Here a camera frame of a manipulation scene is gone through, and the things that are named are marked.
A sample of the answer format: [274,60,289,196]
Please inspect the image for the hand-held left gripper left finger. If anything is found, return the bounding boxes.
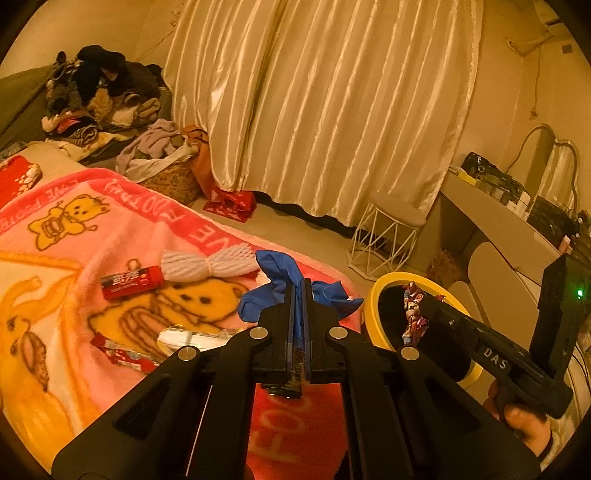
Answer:
[51,280,297,480]

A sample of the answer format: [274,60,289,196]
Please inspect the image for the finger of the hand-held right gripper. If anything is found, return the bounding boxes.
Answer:
[417,294,483,358]

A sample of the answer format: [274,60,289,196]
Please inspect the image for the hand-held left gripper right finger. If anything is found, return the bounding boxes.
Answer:
[302,278,541,480]

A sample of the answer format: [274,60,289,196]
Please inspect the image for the shiny candy wrapper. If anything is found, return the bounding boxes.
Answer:
[401,283,431,347]

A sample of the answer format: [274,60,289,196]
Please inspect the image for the blue cloth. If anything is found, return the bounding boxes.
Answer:
[238,250,365,334]

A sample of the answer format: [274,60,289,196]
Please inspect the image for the yellow-rimmed black trash bin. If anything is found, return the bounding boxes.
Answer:
[362,271,492,389]

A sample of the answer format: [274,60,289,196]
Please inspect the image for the person's right forearm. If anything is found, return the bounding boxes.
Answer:
[538,427,571,472]

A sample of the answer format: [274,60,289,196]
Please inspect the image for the person's right hand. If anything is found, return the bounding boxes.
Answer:
[488,382,553,459]

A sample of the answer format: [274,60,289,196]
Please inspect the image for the patterned brown bag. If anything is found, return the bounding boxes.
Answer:
[427,248,468,283]

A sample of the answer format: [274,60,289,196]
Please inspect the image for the grey rounded chair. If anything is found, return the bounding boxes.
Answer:
[447,241,543,335]

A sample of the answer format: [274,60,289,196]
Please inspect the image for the silver foil packet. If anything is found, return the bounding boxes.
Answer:
[156,323,237,359]

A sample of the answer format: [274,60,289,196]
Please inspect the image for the white yarn bundle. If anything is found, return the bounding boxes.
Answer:
[160,244,256,282]

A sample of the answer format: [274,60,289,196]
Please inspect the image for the grey dressing table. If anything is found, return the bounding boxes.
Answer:
[422,172,575,305]

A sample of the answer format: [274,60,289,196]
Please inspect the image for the red shopping bag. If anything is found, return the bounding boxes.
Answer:
[203,186,257,225]

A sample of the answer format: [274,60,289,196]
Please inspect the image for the black storage box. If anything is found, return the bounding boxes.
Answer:
[526,195,579,251]

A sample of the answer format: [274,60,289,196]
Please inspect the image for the shiny black bag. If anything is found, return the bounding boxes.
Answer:
[461,151,526,204]

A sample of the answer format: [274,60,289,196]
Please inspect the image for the red snack packet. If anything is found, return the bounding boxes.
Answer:
[100,264,165,302]

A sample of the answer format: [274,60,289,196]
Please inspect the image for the torn red wrapper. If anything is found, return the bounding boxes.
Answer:
[90,333,160,374]

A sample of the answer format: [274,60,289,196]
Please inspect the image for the wavy-framed mirror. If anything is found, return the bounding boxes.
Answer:
[537,138,581,214]

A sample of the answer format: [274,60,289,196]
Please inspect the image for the patterned laundry basket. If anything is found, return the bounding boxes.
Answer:
[137,156,205,208]

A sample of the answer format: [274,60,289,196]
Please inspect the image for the orange bag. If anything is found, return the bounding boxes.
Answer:
[180,124,217,200]

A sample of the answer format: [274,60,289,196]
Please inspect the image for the cream satin curtain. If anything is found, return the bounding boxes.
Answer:
[164,0,485,229]

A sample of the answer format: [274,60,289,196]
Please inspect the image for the pink printed blanket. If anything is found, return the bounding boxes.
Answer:
[0,167,370,480]

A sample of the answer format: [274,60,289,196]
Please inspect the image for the lavender and white clothes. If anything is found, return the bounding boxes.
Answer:
[115,119,200,182]

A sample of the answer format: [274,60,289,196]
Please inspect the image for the pile of clothes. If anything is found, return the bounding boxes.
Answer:
[41,45,175,145]

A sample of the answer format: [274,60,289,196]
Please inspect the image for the red printed pillow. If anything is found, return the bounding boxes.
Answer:
[0,155,44,204]

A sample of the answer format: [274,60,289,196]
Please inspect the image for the white wire stool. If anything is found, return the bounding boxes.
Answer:
[347,191,426,280]

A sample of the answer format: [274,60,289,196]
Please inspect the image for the white wall cable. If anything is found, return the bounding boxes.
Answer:
[505,27,552,119]

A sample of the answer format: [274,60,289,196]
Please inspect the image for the wall air conditioner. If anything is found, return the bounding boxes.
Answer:
[531,0,568,29]

